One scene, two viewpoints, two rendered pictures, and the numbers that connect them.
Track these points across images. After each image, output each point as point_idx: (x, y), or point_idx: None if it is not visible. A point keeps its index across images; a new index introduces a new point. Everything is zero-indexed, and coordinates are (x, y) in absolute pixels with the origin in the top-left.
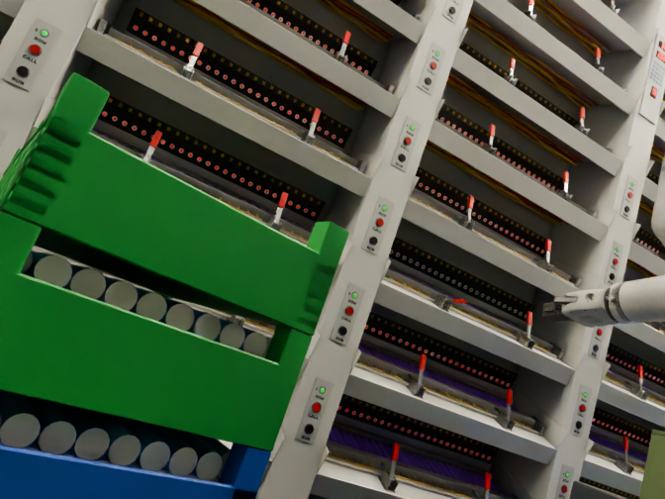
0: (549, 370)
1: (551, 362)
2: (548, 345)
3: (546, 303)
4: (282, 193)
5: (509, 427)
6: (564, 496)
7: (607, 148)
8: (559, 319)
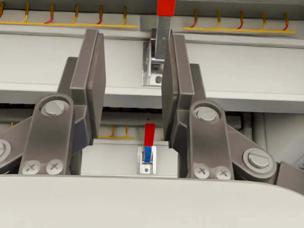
0: (243, 107)
1: (244, 101)
2: (299, 7)
3: (83, 38)
4: None
5: (151, 167)
6: None
7: None
8: (163, 106)
